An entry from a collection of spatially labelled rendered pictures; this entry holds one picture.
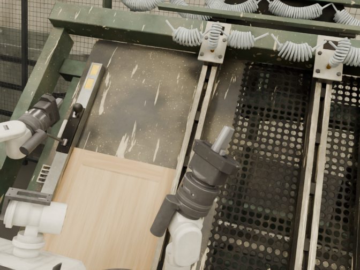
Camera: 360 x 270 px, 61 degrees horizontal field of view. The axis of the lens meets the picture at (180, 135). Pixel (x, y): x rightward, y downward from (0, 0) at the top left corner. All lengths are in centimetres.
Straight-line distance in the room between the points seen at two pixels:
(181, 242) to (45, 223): 29
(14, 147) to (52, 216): 45
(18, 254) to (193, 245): 36
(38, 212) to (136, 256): 53
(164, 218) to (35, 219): 27
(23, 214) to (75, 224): 54
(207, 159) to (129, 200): 57
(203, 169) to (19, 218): 39
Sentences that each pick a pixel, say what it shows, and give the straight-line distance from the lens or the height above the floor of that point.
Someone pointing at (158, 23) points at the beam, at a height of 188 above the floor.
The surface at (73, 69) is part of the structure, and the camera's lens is 155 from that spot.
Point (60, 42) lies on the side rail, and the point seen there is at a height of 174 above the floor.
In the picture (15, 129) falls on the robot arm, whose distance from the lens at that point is 108.
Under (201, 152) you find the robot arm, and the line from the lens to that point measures 68.
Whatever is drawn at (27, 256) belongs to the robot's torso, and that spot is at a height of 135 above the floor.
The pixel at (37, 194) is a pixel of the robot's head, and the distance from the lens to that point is 73.
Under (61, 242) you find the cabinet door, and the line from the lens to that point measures 126.
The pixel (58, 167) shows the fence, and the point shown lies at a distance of 129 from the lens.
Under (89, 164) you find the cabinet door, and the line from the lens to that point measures 126.
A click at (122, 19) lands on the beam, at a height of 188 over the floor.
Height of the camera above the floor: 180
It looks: 16 degrees down
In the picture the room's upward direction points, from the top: 8 degrees clockwise
